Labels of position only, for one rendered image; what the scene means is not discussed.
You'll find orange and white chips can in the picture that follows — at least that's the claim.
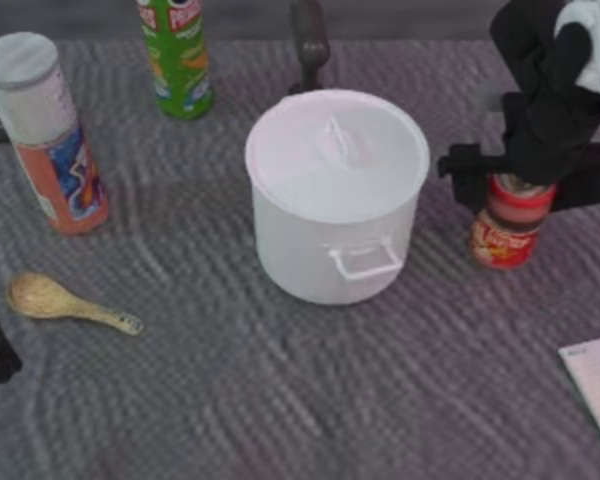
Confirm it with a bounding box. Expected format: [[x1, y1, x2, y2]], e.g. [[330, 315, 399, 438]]
[[0, 31, 110, 238]]

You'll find white plastic toy pot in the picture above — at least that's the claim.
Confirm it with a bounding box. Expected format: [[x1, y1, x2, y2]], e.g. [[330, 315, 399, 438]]
[[252, 174, 421, 307]]

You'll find red labelled can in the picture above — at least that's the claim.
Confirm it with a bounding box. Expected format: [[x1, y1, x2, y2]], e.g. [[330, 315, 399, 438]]
[[468, 172, 558, 271]]

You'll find grey woven table cloth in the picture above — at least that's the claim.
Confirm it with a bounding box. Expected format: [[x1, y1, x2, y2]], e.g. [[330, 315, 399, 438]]
[[0, 38, 600, 480]]

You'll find white pot lid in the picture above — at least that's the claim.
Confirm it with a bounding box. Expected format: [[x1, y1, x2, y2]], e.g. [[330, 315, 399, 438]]
[[244, 88, 431, 222]]

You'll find green chips can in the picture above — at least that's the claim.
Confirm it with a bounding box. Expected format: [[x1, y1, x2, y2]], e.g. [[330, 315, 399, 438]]
[[135, 0, 216, 120]]

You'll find beige ceramic spoon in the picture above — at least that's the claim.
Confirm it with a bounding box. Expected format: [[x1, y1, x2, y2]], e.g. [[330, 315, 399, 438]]
[[5, 272, 145, 338]]

